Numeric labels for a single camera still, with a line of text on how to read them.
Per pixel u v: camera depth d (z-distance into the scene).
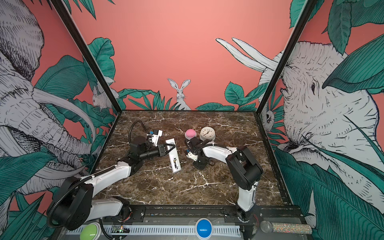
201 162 0.79
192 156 0.85
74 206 0.41
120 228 0.70
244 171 0.48
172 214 0.75
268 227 0.67
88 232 0.69
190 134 1.05
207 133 1.02
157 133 0.76
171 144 0.79
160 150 0.72
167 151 0.76
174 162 0.79
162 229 0.70
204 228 0.69
